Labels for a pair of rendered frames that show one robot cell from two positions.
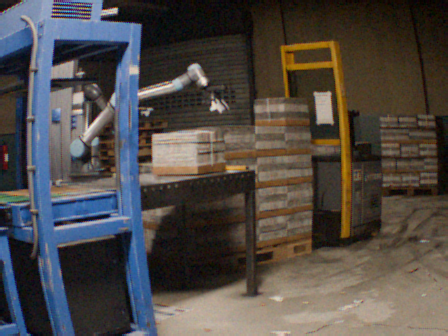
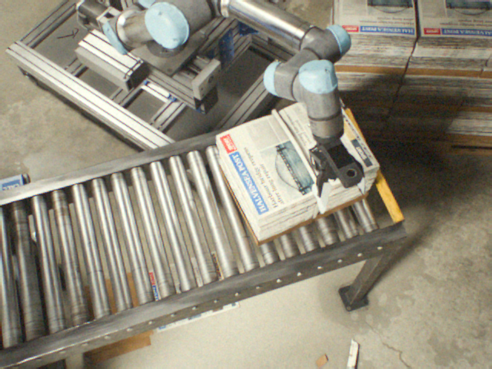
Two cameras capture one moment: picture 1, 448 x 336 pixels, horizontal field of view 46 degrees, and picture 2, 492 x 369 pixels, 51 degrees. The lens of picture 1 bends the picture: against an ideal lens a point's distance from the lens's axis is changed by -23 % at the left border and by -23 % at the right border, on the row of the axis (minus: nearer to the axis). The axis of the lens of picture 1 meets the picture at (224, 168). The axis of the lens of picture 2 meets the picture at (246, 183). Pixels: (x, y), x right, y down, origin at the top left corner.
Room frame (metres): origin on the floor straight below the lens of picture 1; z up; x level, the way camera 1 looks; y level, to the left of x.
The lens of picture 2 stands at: (3.22, -0.20, 2.28)
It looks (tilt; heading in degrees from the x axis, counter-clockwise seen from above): 64 degrees down; 44
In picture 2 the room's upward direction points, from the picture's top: 3 degrees counter-clockwise
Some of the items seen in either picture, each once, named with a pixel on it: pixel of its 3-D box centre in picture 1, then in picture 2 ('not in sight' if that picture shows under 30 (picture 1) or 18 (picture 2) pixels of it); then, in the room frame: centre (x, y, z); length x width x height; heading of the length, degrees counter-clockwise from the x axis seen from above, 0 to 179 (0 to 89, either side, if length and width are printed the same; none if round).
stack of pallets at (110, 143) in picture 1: (130, 158); not in sight; (11.61, 1.67, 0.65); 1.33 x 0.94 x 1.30; 153
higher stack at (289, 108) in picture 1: (285, 177); not in sight; (5.36, -0.49, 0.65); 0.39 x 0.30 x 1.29; 37
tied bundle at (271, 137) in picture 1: (255, 141); not in sight; (5.19, -0.25, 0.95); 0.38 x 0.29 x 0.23; 36
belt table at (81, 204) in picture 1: (31, 203); not in sight; (2.64, 0.93, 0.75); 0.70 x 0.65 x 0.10; 149
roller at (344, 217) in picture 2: not in sight; (326, 177); (3.95, 0.13, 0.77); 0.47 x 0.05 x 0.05; 59
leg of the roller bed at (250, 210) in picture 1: (251, 246); (367, 274); (3.93, -0.14, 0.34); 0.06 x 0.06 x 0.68; 59
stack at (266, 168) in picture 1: (213, 216); (457, 71); (4.93, 0.09, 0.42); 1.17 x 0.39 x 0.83; 127
